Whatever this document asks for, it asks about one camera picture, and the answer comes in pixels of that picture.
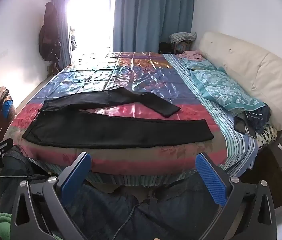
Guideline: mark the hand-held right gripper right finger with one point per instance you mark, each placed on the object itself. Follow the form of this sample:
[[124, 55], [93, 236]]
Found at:
[[213, 182]]

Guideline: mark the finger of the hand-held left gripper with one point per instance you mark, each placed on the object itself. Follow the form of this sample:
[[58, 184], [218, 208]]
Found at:
[[4, 145]]

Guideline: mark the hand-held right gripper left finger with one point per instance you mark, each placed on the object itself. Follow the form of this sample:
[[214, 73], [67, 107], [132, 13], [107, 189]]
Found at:
[[77, 177]]

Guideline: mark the black pants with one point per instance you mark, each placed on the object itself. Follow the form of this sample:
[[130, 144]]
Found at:
[[106, 132]]

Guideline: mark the blue bag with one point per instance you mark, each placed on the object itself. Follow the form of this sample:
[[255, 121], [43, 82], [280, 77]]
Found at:
[[7, 108]]

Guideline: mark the striped bed sheet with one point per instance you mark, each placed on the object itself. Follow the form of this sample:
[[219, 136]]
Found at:
[[235, 145]]

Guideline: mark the pile of clothes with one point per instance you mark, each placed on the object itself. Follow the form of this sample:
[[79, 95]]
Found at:
[[3, 93]]

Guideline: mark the dark nightstand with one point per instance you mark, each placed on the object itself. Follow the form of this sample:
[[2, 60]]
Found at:
[[265, 175]]

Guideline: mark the person's legs in jeans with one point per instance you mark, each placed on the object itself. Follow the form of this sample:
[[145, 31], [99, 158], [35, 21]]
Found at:
[[131, 212]]

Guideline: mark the dark blue cloth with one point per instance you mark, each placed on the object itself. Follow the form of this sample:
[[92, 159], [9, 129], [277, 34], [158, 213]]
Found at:
[[259, 116]]

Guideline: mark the wooden coat rack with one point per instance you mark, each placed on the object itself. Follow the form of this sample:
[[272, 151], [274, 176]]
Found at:
[[52, 68]]

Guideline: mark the large teal floral pillow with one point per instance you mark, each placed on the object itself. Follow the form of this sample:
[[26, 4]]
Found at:
[[225, 90]]

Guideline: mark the colourful satin quilt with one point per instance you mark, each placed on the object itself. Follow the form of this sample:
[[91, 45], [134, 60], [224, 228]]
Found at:
[[131, 75]]

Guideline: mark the small teal floral pillow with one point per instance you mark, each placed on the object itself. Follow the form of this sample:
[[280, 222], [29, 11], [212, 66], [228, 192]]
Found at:
[[200, 64]]

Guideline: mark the hanging dark coats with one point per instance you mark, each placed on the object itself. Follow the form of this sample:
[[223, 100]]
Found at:
[[49, 35]]

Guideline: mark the cream padded headboard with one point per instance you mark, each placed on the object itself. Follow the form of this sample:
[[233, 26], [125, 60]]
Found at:
[[255, 62]]

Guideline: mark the narrow blue curtain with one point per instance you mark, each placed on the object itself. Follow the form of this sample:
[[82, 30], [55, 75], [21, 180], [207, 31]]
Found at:
[[62, 30]]

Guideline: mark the pink cloth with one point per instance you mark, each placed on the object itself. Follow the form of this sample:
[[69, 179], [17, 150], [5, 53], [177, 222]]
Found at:
[[189, 55]]

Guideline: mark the wooden chair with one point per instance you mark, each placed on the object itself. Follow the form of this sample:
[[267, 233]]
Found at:
[[183, 46]]

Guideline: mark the dark bag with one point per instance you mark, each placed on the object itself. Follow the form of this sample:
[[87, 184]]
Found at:
[[166, 47]]

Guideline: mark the folded striped towel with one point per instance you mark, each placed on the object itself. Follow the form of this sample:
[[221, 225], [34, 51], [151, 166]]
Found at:
[[182, 37]]

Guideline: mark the glass balcony door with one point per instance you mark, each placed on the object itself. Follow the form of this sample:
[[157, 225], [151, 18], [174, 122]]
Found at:
[[91, 20]]

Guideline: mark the wide blue curtain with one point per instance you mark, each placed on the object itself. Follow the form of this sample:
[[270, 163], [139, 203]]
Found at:
[[151, 17]]

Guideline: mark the white wall socket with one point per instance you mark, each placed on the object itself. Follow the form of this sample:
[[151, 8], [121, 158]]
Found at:
[[0, 55]]

